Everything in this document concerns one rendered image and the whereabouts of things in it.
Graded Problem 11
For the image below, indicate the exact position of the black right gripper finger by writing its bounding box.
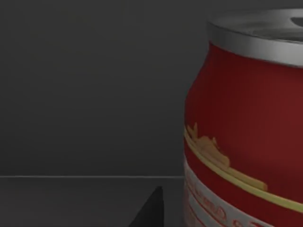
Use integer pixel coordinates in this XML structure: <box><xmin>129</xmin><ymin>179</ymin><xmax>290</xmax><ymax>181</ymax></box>
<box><xmin>128</xmin><ymin>185</ymin><xmax>165</xmax><ymax>227</ymax></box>

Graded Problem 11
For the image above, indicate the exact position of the red and white can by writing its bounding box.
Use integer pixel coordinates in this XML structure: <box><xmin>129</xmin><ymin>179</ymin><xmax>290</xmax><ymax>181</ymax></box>
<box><xmin>183</xmin><ymin>9</ymin><xmax>303</xmax><ymax>227</ymax></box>

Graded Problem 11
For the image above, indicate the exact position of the grey cabinet with dark inside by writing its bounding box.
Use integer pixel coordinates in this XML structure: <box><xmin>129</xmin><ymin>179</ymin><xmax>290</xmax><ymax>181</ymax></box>
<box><xmin>0</xmin><ymin>0</ymin><xmax>303</xmax><ymax>227</ymax></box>

